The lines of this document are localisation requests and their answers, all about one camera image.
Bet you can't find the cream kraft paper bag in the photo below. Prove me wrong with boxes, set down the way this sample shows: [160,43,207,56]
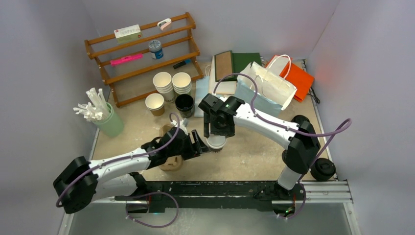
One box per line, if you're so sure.
[208,57,237,95]

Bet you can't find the pink highlighter marker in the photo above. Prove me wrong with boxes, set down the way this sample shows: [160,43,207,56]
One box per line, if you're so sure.
[110,53,143,66]

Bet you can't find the green paper bag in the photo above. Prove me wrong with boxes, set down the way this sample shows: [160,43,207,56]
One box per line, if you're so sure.
[214,50,262,82]

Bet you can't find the wooden shelf rack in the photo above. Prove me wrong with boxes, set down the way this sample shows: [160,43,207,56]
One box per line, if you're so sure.
[84,12,205,108]

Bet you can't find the orange paper bag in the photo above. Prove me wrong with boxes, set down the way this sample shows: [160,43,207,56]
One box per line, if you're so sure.
[266,55,314,102]

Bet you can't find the white wrapped straws bundle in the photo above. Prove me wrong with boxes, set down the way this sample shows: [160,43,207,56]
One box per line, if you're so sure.
[73,88,111,122]

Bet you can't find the white green box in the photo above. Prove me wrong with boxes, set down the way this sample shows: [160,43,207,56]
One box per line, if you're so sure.
[114,24,142,44]

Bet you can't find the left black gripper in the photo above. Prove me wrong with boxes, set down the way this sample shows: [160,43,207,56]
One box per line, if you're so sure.
[167,130,210,160]

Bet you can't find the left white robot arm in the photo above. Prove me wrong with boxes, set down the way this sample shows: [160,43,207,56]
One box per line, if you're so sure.
[52,127,211,214]

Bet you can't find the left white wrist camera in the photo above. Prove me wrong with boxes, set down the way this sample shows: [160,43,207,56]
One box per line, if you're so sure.
[170,118,189,135]

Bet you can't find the green straw holder cup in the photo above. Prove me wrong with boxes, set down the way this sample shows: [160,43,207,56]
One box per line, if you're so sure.
[92,103,124,138]

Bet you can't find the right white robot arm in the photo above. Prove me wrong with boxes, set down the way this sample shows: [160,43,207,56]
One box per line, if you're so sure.
[198,94,321,199]

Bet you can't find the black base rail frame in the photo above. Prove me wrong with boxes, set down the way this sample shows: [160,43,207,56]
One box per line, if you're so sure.
[115,173,305,216]

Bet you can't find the blue white jar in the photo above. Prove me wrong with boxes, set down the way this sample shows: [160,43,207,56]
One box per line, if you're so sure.
[148,40,163,59]

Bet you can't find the white pink clip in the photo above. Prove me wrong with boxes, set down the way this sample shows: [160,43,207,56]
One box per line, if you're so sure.
[157,18,172,31]

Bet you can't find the brown pulp cup carrier stack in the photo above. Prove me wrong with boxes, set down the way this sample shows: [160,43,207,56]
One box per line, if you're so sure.
[158,124,184,172]

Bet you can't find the back right paper cup stack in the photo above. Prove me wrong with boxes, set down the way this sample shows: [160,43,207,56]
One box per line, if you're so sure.
[172,72,192,95]

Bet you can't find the black cup lid stack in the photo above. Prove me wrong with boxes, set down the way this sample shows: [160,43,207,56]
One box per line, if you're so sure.
[291,115,310,124]

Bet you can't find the black blue marker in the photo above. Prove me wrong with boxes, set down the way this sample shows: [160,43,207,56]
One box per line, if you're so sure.
[173,58,191,69]

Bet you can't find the back left paper cup stack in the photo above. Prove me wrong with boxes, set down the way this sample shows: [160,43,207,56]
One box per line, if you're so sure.
[153,72,176,103]

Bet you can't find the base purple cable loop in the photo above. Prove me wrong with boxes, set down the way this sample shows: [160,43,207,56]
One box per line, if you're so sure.
[125,191,179,229]

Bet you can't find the light blue paper bag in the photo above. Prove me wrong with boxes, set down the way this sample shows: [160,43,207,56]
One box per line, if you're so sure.
[234,55,297,117]

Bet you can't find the black paper coffee cup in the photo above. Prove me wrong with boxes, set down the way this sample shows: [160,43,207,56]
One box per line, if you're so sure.
[175,94,194,118]

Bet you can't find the white plastic cup lid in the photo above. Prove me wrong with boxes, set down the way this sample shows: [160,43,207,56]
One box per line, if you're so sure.
[207,135,226,145]

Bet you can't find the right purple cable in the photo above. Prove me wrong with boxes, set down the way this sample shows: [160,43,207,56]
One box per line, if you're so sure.
[212,73,353,182]

